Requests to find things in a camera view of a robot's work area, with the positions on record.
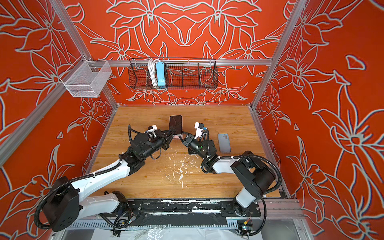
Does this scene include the aluminium frame post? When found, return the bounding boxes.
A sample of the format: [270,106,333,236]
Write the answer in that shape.
[250,0,307,110]
[50,1,118,110]

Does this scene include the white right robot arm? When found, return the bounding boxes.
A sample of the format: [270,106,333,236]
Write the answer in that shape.
[179,134,283,211]

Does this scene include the black wire basket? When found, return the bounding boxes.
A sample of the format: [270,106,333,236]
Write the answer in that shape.
[128,57,219,90]

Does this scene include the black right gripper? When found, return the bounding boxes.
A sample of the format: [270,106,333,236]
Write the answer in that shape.
[176,131,209,163]

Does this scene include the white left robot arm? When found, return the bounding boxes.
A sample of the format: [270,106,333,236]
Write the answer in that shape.
[34,129,176,232]

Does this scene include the black phone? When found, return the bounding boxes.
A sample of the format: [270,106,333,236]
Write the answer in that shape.
[169,115,183,136]

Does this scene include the white phone case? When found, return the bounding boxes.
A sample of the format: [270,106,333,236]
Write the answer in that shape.
[218,133,232,154]

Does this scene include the aluminium frame post right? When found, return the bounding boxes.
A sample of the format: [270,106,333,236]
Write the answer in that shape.
[250,0,307,110]

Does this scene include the white coiled cable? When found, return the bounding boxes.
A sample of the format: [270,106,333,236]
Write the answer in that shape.
[147,59,158,88]

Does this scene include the aluminium back crossbar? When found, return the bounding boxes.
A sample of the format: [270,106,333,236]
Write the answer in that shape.
[88,59,272,68]

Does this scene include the aluminium frame post left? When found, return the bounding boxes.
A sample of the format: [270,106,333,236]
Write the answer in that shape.
[50,1,118,110]

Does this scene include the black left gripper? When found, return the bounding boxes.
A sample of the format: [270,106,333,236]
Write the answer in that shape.
[142,127,175,160]

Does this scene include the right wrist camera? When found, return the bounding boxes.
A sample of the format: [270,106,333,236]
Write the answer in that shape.
[195,122,207,139]

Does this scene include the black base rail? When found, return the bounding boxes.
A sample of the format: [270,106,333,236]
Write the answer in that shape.
[105,199,262,229]

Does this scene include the clear acrylic bin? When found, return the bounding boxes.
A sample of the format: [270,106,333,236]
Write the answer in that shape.
[60,61,112,98]

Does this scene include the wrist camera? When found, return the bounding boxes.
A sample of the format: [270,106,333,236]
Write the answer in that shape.
[146,125,158,138]
[195,122,207,139]

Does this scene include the pink phone case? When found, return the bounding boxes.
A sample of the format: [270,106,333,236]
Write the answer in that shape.
[173,134,184,140]

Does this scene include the light blue box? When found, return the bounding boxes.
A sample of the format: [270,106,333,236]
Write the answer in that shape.
[156,62,166,88]

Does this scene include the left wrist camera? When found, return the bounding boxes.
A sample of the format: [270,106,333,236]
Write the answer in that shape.
[146,125,158,138]

